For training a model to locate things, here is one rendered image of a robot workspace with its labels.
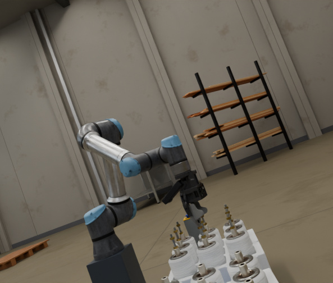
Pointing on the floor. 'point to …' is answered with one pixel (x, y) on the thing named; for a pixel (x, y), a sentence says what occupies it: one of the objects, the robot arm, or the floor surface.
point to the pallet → (2, 263)
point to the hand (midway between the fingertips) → (196, 223)
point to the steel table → (152, 186)
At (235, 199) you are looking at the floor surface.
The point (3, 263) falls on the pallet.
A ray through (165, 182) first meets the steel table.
